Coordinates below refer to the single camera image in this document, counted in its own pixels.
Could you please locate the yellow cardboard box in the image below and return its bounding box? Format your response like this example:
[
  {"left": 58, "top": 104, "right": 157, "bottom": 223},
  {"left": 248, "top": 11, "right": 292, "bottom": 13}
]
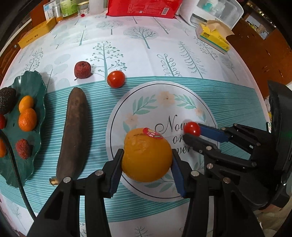
[{"left": 18, "top": 17, "right": 56, "bottom": 49}]

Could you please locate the white squeeze bottle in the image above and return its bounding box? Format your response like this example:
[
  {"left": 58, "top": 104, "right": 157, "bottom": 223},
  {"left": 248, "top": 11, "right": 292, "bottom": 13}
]
[{"left": 89, "top": 0, "right": 108, "bottom": 14}]

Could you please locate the red lychee fruit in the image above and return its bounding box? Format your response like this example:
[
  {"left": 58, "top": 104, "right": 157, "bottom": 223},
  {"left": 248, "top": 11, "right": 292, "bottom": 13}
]
[{"left": 15, "top": 139, "right": 31, "bottom": 160}]

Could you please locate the silver metal can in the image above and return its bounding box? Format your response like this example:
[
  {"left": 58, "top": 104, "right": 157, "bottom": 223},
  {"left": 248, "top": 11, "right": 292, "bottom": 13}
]
[{"left": 52, "top": 3, "right": 63, "bottom": 23}]

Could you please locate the large yellow orange with sticker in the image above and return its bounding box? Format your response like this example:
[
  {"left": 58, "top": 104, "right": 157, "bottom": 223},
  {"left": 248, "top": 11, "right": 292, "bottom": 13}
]
[{"left": 122, "top": 127, "right": 173, "bottom": 183}]

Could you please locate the green label glass bottle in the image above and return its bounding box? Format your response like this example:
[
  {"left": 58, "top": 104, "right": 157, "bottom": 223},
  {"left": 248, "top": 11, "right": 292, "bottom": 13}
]
[{"left": 60, "top": 0, "right": 78, "bottom": 18}]

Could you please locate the blue white carton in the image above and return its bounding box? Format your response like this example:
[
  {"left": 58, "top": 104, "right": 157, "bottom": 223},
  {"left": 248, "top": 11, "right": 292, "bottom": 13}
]
[{"left": 43, "top": 1, "right": 56, "bottom": 20}]

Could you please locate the black cable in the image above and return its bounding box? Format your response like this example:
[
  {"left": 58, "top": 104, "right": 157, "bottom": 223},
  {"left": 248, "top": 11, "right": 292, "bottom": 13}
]
[{"left": 0, "top": 129, "right": 37, "bottom": 221}]

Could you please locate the round white floral placemat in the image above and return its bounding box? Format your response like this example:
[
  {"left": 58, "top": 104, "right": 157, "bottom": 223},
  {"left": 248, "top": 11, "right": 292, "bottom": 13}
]
[{"left": 106, "top": 81, "right": 221, "bottom": 203}]

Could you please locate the red plastic package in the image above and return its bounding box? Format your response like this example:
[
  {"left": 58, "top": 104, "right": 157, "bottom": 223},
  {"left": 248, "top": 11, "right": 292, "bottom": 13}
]
[{"left": 107, "top": 0, "right": 182, "bottom": 18}]

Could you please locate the yellow tissue pack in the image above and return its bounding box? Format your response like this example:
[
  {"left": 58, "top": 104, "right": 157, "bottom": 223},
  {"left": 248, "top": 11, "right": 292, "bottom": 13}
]
[{"left": 196, "top": 20, "right": 234, "bottom": 54}]

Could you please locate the dark avocado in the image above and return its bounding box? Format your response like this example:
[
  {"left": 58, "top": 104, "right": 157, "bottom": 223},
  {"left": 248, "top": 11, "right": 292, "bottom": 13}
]
[{"left": 0, "top": 87, "right": 16, "bottom": 115}]

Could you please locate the small red cherry tomato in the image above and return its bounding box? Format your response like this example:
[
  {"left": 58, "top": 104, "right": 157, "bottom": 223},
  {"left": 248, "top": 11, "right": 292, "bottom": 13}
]
[{"left": 184, "top": 121, "right": 200, "bottom": 137}]

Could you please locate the dark green scalloped plate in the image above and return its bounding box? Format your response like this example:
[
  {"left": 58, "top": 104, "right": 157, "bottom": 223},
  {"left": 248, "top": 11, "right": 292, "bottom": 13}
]
[{"left": 1, "top": 71, "right": 47, "bottom": 188}]

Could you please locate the white storage appliance box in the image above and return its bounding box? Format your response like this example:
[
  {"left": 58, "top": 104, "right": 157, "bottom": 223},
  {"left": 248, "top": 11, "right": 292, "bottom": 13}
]
[{"left": 178, "top": 0, "right": 243, "bottom": 29}]

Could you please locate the small orange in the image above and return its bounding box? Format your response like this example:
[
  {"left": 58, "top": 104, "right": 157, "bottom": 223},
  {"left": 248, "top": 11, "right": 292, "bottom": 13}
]
[
  {"left": 18, "top": 108, "right": 37, "bottom": 132},
  {"left": 18, "top": 95, "right": 34, "bottom": 113}
]

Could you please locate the teal striped table mat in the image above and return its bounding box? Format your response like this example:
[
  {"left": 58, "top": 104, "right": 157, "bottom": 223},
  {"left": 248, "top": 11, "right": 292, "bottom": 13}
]
[{"left": 24, "top": 77, "right": 266, "bottom": 222}]

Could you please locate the tree pattern tablecloth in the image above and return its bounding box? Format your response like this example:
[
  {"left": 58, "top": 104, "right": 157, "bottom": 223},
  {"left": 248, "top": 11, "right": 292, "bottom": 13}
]
[{"left": 0, "top": 12, "right": 263, "bottom": 237}]

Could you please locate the small glass jar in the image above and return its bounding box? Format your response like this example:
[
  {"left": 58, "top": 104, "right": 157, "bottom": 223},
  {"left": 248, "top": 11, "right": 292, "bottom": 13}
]
[{"left": 77, "top": 1, "right": 89, "bottom": 17}]

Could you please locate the large mandarin orange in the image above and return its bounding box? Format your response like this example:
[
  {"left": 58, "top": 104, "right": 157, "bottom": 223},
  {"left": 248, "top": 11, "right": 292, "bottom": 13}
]
[{"left": 0, "top": 139, "right": 7, "bottom": 158}]

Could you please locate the dark red wrinkled fruit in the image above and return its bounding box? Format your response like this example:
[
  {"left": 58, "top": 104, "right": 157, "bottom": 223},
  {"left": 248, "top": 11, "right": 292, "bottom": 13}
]
[{"left": 74, "top": 61, "right": 92, "bottom": 80}]

